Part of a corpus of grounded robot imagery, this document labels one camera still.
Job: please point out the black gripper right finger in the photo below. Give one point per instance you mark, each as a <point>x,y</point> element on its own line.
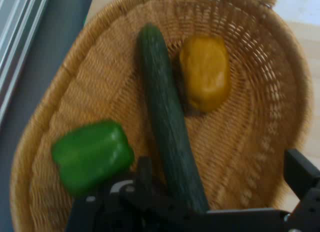
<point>303,182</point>

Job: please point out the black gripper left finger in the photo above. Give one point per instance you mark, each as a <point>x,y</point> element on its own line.
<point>140,192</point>

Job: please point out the green bell pepper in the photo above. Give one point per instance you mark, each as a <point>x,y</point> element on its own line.
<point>91,155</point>

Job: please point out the woven wicker basket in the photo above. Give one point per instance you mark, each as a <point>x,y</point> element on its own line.
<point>237,141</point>

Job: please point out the dark green cucumber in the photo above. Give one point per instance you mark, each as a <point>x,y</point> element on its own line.
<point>165,111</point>

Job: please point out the yellow bell pepper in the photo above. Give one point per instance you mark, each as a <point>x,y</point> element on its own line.
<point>206,73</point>

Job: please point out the grey aluminium frame rail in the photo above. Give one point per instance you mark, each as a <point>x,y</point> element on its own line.
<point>15,41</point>

